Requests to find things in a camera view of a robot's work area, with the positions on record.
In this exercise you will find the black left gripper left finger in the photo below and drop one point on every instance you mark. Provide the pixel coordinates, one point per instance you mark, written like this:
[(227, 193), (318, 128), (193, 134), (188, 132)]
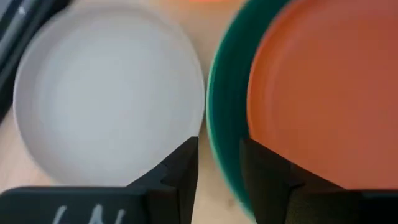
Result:
[(155, 202)]

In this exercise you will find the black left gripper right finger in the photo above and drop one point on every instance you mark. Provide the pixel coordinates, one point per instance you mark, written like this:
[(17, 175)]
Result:
[(295, 202)]

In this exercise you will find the orange plastic plate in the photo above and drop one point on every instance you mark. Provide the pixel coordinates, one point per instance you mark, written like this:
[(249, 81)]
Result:
[(326, 93), (211, 1)]

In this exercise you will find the dark green plastic plate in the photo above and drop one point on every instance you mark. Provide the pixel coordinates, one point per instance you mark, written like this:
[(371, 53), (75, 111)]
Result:
[(228, 93)]

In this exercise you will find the white plastic plate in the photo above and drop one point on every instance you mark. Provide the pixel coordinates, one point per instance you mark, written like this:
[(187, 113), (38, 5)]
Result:
[(109, 93)]

